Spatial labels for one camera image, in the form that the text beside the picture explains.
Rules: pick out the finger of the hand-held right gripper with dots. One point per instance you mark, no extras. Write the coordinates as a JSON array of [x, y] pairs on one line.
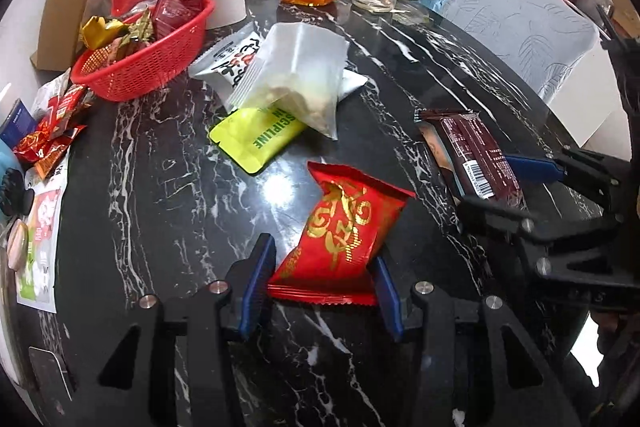
[[485, 212], [530, 168]]

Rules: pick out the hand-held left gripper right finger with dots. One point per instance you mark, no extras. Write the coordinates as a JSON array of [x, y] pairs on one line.
[[387, 302]]

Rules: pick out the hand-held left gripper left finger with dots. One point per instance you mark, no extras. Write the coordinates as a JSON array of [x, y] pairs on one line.
[[257, 287]]

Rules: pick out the brown chocolate snack packet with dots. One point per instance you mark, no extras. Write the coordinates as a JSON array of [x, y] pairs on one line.
[[470, 152]]

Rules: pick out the red snack packet gold print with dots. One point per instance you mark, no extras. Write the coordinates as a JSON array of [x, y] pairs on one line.
[[345, 232]]

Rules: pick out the white and lime green pouch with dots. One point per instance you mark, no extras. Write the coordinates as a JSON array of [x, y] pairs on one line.
[[250, 139]]

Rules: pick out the clear bag of snacks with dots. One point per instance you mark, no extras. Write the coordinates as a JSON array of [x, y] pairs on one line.
[[300, 72]]

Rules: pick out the white snack packet black print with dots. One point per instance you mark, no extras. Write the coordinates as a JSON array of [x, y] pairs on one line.
[[227, 57]]

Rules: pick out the red plastic basket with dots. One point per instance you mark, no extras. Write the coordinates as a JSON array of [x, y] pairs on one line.
[[130, 82]]

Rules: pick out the dark red snack packet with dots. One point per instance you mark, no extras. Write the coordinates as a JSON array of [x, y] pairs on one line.
[[172, 9]]

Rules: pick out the chair with grey leaf cover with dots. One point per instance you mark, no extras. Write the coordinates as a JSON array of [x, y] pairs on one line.
[[520, 32]]

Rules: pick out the small cardboard box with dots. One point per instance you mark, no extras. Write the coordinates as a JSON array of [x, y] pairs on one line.
[[625, 12]]

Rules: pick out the white printed flat packet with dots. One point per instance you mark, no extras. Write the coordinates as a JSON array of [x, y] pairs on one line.
[[42, 252]]

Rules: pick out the black phone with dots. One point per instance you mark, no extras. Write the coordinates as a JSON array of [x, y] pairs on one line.
[[47, 367]]

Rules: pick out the orange foil sachet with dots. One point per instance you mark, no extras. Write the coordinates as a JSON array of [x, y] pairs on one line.
[[52, 162]]

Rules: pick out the round beige compact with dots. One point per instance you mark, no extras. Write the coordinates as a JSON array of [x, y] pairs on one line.
[[17, 242]]

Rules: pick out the small black device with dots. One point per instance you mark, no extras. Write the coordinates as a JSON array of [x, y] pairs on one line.
[[12, 192]]

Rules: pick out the red foil sachet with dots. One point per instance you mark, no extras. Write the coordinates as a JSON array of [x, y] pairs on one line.
[[30, 146], [65, 104]]

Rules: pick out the pink sausage packet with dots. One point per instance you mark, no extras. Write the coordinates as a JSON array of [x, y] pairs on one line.
[[117, 52]]

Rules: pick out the light blue figure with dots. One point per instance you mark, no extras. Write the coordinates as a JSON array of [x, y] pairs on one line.
[[7, 159]]

